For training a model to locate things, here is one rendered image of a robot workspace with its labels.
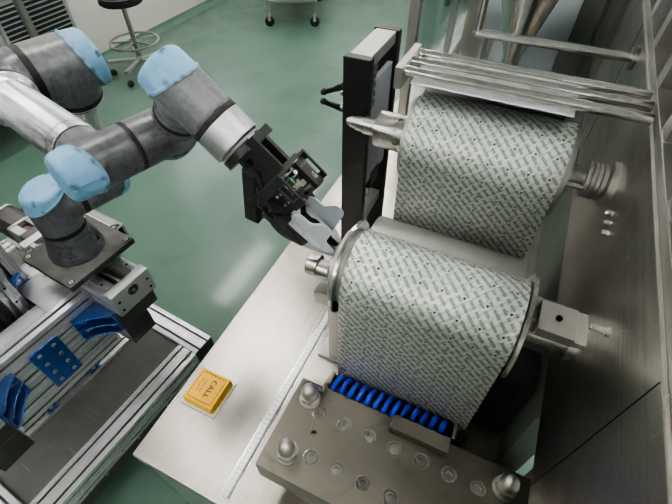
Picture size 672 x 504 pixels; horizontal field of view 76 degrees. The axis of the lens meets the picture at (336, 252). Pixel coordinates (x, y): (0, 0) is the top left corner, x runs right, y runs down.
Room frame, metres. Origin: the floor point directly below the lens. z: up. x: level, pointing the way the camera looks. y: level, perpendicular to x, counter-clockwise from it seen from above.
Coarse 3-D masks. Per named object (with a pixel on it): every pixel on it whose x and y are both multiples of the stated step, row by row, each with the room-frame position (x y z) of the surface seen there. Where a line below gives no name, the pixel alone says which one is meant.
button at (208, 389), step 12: (204, 372) 0.41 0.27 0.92; (192, 384) 0.39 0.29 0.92; (204, 384) 0.39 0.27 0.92; (216, 384) 0.39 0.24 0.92; (228, 384) 0.39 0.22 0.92; (192, 396) 0.36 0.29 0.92; (204, 396) 0.36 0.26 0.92; (216, 396) 0.36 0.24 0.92; (204, 408) 0.34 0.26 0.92; (216, 408) 0.34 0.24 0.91
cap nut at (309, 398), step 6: (306, 384) 0.32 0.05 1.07; (312, 384) 0.32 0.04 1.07; (306, 390) 0.31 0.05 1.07; (312, 390) 0.31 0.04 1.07; (300, 396) 0.31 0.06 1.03; (306, 396) 0.30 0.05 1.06; (312, 396) 0.30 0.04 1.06; (318, 396) 0.31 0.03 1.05; (300, 402) 0.30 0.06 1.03; (306, 402) 0.30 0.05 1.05; (312, 402) 0.30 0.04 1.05; (318, 402) 0.30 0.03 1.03
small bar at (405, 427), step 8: (400, 416) 0.27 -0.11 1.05; (392, 424) 0.26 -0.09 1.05; (400, 424) 0.26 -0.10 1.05; (408, 424) 0.26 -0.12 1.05; (416, 424) 0.26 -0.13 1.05; (400, 432) 0.25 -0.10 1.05; (408, 432) 0.25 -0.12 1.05; (416, 432) 0.25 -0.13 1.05; (424, 432) 0.25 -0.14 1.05; (432, 432) 0.25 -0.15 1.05; (416, 440) 0.24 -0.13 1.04; (424, 440) 0.23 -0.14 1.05; (432, 440) 0.23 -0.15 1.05; (440, 440) 0.23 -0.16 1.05; (448, 440) 0.23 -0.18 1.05; (432, 448) 0.23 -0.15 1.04; (440, 448) 0.22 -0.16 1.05; (448, 448) 0.22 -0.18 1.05
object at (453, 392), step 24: (360, 336) 0.35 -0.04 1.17; (360, 360) 0.35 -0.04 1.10; (384, 360) 0.33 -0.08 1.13; (408, 360) 0.31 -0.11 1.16; (432, 360) 0.30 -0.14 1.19; (384, 384) 0.33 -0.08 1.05; (408, 384) 0.31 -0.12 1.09; (432, 384) 0.29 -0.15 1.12; (456, 384) 0.28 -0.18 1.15; (480, 384) 0.27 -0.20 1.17; (432, 408) 0.29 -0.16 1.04; (456, 408) 0.27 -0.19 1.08
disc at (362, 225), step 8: (360, 224) 0.45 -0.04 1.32; (368, 224) 0.48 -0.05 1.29; (352, 232) 0.42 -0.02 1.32; (352, 240) 0.42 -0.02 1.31; (344, 248) 0.40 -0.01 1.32; (344, 256) 0.40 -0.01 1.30; (336, 264) 0.38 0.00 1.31; (336, 272) 0.37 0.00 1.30; (336, 280) 0.37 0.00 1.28; (328, 296) 0.36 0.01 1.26; (328, 304) 0.36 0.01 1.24; (336, 304) 0.37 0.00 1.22
